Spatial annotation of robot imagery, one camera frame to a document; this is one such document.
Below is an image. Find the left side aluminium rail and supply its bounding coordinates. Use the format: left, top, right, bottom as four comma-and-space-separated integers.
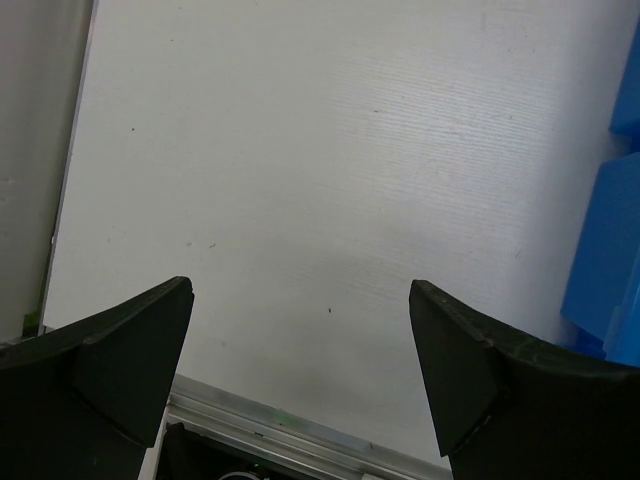
1, 1, 94, 340

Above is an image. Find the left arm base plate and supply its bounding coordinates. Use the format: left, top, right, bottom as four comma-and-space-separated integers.
155, 423, 287, 479

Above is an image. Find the aluminium table edge rail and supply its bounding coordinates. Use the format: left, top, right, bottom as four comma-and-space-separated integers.
168, 375, 452, 479

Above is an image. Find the blue three-compartment plastic bin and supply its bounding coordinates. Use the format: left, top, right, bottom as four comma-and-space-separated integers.
561, 35, 639, 367

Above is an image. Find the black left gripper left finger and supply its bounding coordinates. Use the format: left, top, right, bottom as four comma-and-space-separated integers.
1, 277, 194, 479

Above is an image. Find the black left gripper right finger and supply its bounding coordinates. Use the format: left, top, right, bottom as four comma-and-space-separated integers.
409, 280, 639, 479

